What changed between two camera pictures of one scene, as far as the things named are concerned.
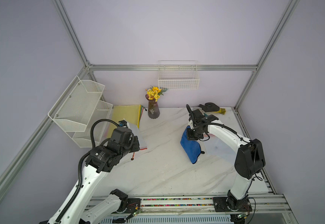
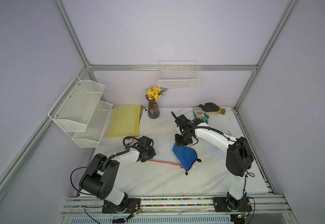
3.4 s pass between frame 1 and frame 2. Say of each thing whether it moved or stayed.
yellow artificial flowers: stayed
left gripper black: moved
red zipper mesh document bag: moved
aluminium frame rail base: stayed
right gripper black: moved
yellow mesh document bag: stayed
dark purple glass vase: stayed
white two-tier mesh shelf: stayed
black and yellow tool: stayed
